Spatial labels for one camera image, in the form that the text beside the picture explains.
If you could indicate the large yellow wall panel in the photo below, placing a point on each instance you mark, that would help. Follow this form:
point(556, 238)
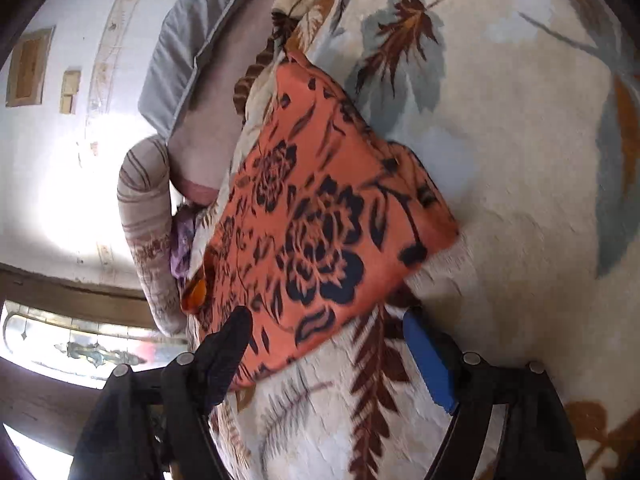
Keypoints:
point(29, 66)

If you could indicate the leaf print fleece blanket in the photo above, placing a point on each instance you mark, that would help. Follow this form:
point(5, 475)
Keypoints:
point(520, 170)

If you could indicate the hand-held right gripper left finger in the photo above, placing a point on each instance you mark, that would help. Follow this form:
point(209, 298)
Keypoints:
point(226, 355)

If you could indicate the patterned glass window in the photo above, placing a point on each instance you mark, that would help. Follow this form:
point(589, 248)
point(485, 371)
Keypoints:
point(75, 340)

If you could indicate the purple cloth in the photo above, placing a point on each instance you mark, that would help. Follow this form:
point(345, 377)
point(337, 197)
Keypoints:
point(181, 247)

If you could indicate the striped floral pillow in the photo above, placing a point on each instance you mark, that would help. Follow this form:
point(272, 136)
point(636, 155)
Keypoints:
point(147, 220)

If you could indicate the orange floral garment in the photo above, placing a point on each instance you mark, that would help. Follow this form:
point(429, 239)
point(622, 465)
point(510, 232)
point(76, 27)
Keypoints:
point(310, 200)

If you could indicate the pink bedsheet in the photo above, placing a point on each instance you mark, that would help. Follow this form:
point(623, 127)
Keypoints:
point(220, 110)

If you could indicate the grey pillow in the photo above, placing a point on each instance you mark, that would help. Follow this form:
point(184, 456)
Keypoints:
point(185, 45)

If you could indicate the small yellow wall panel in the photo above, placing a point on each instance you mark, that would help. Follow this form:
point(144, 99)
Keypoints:
point(70, 91)

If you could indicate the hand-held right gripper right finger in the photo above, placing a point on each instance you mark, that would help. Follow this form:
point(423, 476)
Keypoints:
point(425, 355)

